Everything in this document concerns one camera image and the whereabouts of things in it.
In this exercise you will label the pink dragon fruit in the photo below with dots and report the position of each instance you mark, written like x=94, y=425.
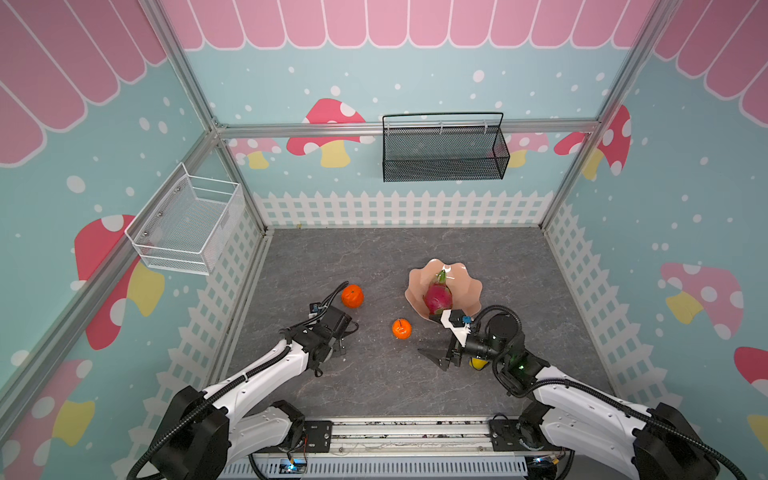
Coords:
x=438, y=296

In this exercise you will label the pink scalloped fruit bowl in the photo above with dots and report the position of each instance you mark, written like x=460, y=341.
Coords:
x=466, y=290

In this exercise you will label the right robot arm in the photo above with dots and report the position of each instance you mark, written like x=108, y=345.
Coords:
x=637, y=441

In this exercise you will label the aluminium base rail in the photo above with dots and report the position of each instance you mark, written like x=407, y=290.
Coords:
x=440, y=447

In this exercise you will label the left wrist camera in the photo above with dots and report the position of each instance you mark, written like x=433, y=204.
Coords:
x=314, y=309

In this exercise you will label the orange far tangerine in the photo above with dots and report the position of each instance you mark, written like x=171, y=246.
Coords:
x=352, y=296

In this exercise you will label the orange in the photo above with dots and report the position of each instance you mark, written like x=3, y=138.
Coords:
x=402, y=329

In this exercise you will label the white wire wall basket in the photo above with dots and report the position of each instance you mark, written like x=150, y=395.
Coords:
x=187, y=223

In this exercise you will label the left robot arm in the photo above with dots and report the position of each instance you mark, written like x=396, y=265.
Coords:
x=203, y=431

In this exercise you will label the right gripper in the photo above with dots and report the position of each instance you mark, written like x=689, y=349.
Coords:
x=452, y=351

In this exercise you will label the black mesh wall basket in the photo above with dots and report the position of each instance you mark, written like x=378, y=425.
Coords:
x=454, y=146

